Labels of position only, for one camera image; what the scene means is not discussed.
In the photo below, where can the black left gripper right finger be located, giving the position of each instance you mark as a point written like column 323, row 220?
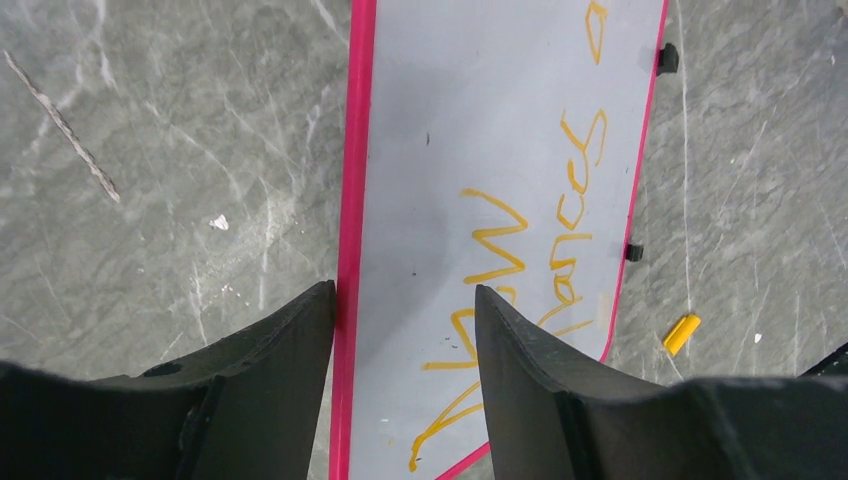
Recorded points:
column 553, row 412

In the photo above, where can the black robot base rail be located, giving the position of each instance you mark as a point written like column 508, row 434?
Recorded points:
column 834, row 364

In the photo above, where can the yellow marker cap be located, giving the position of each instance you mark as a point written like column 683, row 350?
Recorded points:
column 680, row 333

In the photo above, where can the pink framed whiteboard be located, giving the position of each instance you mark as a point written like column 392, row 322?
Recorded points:
column 486, row 142

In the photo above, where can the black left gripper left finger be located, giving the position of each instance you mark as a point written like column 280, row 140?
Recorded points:
column 244, row 407

